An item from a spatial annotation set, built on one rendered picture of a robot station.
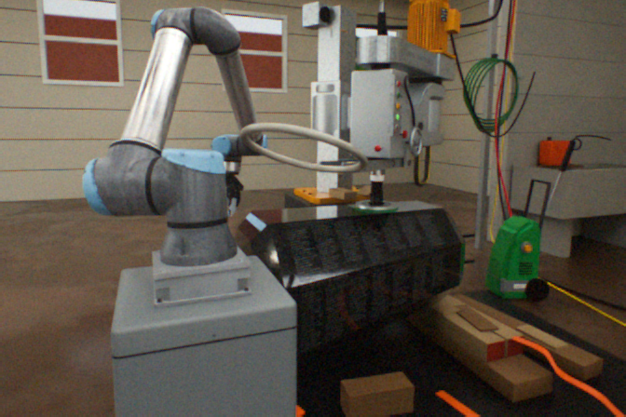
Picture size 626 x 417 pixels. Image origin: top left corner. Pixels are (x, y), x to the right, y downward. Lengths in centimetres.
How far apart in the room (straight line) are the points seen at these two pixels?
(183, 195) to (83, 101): 715
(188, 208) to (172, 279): 16
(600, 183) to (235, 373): 434
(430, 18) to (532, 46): 253
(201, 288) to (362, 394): 114
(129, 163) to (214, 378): 54
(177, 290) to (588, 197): 428
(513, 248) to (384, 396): 176
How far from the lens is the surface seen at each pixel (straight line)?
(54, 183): 828
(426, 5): 280
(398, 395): 209
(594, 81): 587
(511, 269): 347
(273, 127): 142
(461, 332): 252
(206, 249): 105
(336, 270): 198
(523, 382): 235
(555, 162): 515
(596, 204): 497
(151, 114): 125
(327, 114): 293
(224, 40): 149
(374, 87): 210
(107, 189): 114
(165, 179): 107
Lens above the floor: 126
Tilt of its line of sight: 8 degrees down
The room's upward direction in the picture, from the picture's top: straight up
